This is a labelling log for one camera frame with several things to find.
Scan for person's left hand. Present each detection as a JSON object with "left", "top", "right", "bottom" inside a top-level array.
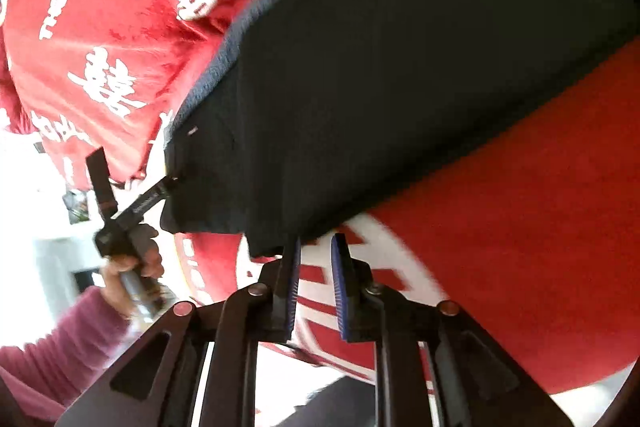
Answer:
[{"left": 94, "top": 221, "right": 164, "bottom": 319}]

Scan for red sofa cover white characters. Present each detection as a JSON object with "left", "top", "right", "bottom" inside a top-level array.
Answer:
[{"left": 1, "top": 0, "right": 639, "bottom": 393}]

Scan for black pants grey waistband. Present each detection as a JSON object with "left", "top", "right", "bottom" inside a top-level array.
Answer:
[{"left": 160, "top": 0, "right": 639, "bottom": 256}]

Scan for left forearm magenta sleeve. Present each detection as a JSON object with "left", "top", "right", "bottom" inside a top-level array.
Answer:
[{"left": 1, "top": 287, "right": 129, "bottom": 426}]

